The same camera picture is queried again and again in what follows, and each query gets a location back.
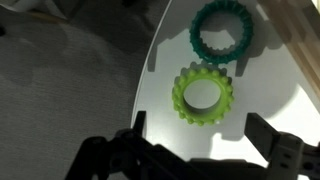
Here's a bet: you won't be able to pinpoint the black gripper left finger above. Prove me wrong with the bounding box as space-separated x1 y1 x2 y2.
64 110 193 180

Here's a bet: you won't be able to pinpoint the light wooden slatted crate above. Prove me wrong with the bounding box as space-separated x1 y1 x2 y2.
258 0 320 99

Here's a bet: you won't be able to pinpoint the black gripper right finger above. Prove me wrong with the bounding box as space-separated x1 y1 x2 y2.
246 112 320 180

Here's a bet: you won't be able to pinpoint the dark green ribbed ring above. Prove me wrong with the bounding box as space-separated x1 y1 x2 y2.
189 0 254 66

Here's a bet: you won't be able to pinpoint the grey chair wooden armrests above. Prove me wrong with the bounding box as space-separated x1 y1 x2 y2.
0 0 84 25

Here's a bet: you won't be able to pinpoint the light green bumpy ring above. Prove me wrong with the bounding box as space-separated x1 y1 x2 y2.
171 62 235 127

